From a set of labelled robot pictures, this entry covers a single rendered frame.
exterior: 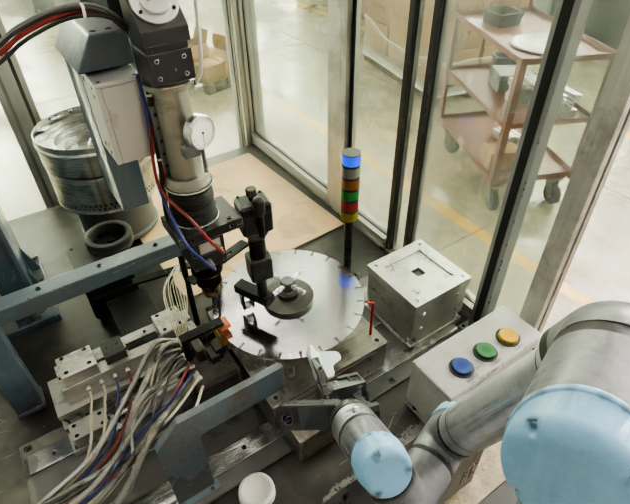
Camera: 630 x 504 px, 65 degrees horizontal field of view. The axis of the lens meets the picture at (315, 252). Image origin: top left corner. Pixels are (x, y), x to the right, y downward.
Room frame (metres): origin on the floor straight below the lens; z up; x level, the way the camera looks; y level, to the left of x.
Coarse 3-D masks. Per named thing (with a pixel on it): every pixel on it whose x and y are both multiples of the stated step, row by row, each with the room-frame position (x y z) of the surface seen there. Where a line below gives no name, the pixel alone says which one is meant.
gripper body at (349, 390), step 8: (344, 376) 0.55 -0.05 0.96; (352, 376) 0.55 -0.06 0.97; (360, 376) 0.54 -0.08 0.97; (328, 384) 0.52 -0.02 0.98; (336, 384) 0.53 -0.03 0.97; (344, 384) 0.52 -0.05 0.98; (352, 384) 0.51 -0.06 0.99; (360, 384) 0.51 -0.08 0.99; (320, 392) 0.51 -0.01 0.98; (328, 392) 0.50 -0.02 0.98; (336, 392) 0.50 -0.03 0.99; (344, 392) 0.50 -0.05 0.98; (352, 392) 0.50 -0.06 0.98; (360, 392) 0.51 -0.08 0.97; (344, 400) 0.49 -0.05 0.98; (352, 400) 0.46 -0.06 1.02; (360, 400) 0.48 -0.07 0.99; (368, 400) 0.50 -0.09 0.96; (336, 408) 0.45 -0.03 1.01; (376, 408) 0.46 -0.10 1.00
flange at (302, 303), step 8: (296, 280) 0.81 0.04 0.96; (272, 288) 0.79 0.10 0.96; (304, 288) 0.78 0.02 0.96; (280, 296) 0.75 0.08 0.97; (288, 296) 0.75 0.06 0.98; (296, 296) 0.75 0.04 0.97; (304, 296) 0.76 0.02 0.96; (312, 296) 0.76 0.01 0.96; (272, 304) 0.74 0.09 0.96; (280, 304) 0.74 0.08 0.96; (288, 304) 0.74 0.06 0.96; (296, 304) 0.74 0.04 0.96; (304, 304) 0.74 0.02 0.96; (272, 312) 0.72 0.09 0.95; (280, 312) 0.72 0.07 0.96; (288, 312) 0.71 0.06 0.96; (296, 312) 0.71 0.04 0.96
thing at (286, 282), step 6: (300, 270) 0.80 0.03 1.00; (276, 276) 0.78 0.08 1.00; (288, 276) 0.78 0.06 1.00; (294, 276) 0.78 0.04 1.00; (282, 282) 0.76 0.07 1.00; (288, 282) 0.76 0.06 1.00; (294, 282) 0.77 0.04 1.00; (282, 288) 0.75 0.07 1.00; (288, 288) 0.75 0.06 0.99; (294, 288) 0.75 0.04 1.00; (300, 288) 0.74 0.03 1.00; (276, 294) 0.73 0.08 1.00
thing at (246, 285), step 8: (240, 280) 0.74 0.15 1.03; (240, 288) 0.72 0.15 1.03; (248, 288) 0.72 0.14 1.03; (256, 288) 0.70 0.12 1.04; (264, 288) 0.70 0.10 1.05; (240, 296) 0.73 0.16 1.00; (248, 296) 0.71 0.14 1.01; (256, 296) 0.70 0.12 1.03; (264, 296) 0.70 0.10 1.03; (272, 296) 0.70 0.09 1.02; (264, 304) 0.69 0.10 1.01
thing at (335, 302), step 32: (288, 256) 0.91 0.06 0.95; (320, 256) 0.90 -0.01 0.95; (224, 288) 0.80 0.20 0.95; (320, 288) 0.79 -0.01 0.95; (352, 288) 0.79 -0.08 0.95; (256, 320) 0.70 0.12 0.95; (288, 320) 0.70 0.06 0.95; (320, 320) 0.70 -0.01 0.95; (352, 320) 0.70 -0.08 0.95; (256, 352) 0.62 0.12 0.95; (288, 352) 0.62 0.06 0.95
